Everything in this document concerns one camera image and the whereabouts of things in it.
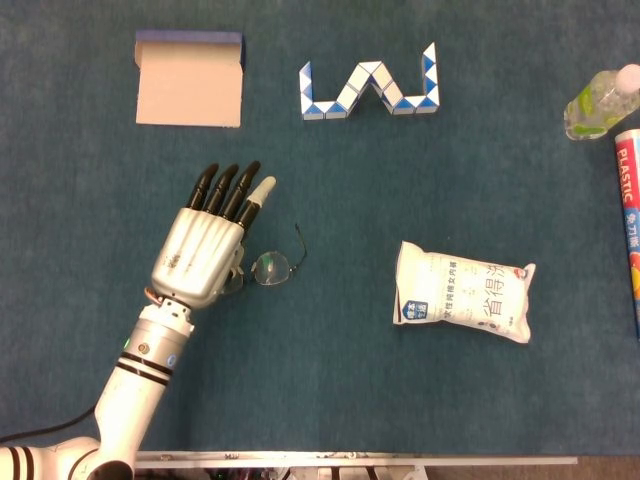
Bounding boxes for blue felt table cloth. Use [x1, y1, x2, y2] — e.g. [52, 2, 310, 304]
[0, 0, 640, 456]

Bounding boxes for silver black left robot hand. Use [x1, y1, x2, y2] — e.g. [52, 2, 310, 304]
[149, 159, 278, 311]

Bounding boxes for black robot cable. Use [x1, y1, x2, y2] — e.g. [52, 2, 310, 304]
[0, 407, 99, 444]

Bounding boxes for aluminium table edge rail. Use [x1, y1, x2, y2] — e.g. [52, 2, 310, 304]
[134, 449, 579, 471]

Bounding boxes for plastic wrap roll box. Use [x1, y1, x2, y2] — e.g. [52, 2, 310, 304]
[614, 127, 640, 342]

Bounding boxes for thin black-framed eyeglasses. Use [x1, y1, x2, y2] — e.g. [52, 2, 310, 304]
[224, 223, 309, 295]

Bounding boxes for open blue cardboard box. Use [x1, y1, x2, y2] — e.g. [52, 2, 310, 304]
[133, 29, 247, 130]

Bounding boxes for clear green label water bottle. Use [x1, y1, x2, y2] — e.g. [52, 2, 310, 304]
[563, 63, 640, 142]

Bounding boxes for white printed plastic packet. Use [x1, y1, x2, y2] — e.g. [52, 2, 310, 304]
[392, 240, 537, 345]

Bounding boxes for blue white snake puzzle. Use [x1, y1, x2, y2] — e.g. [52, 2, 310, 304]
[298, 41, 442, 122]

